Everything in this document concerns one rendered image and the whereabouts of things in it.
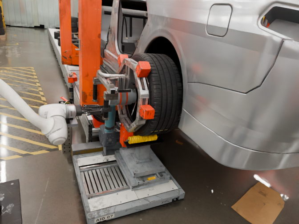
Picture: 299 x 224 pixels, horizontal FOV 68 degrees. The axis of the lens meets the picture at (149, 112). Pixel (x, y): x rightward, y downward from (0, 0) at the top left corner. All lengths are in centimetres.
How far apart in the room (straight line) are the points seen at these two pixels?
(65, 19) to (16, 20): 1053
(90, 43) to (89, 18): 20
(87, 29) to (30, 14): 1241
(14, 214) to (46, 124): 58
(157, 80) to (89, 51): 76
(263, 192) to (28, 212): 207
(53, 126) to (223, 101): 93
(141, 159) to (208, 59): 115
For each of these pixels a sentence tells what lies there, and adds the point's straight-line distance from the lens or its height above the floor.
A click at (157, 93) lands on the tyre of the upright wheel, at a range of 150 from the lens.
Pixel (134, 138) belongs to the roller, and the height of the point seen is 53.
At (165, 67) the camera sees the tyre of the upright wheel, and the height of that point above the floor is 113.
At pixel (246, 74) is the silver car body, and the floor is 126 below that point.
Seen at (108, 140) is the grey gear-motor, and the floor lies 31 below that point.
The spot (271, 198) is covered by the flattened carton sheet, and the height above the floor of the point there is 1.
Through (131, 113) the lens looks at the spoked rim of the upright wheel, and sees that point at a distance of 196.
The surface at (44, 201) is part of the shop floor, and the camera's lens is 208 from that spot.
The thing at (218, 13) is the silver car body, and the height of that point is 150.
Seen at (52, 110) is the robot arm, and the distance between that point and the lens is 144.
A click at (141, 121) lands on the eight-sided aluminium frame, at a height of 76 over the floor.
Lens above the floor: 146
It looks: 24 degrees down
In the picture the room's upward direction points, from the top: 7 degrees clockwise
